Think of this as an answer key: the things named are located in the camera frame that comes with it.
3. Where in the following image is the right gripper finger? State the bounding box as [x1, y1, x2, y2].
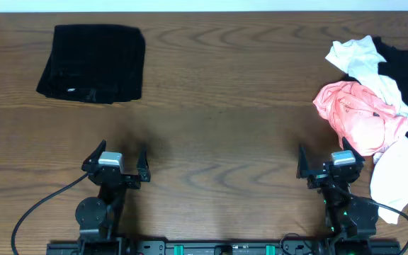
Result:
[296, 144, 309, 179]
[341, 137, 363, 162]

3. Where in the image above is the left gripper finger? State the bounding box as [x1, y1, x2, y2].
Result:
[83, 140, 106, 165]
[137, 147, 149, 176]

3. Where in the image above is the pink t-shirt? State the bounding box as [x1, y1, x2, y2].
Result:
[313, 81, 408, 157]

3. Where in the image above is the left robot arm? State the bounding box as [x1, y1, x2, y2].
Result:
[75, 141, 151, 255]

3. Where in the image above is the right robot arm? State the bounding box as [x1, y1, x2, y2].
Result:
[297, 138, 378, 254]

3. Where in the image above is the white t-shirt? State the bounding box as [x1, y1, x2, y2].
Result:
[324, 35, 408, 225]

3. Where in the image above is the black folded fabric bag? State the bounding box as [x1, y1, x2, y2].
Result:
[36, 24, 146, 104]

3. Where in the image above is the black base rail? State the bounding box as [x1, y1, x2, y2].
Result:
[46, 237, 401, 255]

